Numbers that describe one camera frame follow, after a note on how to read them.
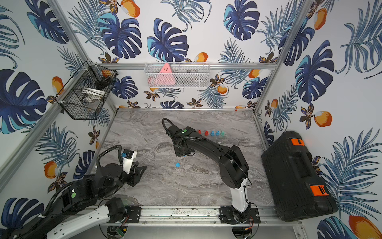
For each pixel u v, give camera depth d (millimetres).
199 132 616
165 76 907
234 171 489
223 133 1055
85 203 444
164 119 746
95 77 971
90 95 800
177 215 762
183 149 721
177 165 925
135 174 604
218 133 1057
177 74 925
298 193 618
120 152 525
